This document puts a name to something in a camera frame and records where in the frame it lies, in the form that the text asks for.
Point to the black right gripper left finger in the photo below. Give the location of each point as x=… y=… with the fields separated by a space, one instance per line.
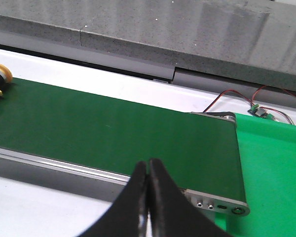
x=128 y=214

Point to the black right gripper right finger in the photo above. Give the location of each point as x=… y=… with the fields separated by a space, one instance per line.
x=171 y=214

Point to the green conveyor belt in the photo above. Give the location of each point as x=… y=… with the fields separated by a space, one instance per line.
x=93 y=130

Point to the bright green plastic tray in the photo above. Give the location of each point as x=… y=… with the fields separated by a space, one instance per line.
x=268 y=156

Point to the small green circuit board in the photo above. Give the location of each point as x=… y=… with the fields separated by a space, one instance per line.
x=260 y=112

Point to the grey stone counter ledge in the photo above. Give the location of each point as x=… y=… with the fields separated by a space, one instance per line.
x=248 y=40

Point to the silver conveyor frame rail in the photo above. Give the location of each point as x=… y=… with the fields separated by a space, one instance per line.
x=93 y=172

